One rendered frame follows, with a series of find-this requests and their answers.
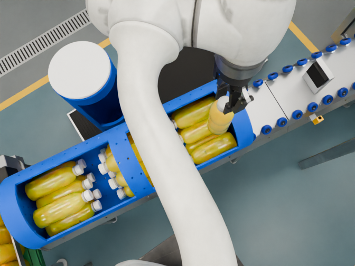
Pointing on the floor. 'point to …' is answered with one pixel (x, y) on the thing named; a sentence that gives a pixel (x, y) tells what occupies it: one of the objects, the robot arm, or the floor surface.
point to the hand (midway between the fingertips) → (225, 99)
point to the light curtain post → (329, 154)
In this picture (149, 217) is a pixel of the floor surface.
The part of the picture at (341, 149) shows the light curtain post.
